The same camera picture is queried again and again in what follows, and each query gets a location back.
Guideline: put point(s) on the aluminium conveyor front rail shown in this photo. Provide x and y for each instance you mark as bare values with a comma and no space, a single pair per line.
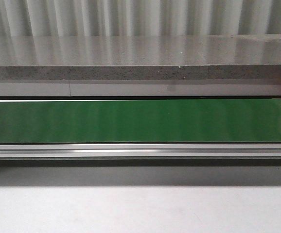
141,154

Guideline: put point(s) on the green conveyor belt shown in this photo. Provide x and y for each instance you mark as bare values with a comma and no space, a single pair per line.
141,121

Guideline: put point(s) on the grey stone counter slab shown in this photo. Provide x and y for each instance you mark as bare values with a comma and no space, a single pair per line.
139,66

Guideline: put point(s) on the white pleated curtain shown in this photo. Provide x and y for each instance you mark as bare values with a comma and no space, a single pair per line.
139,17

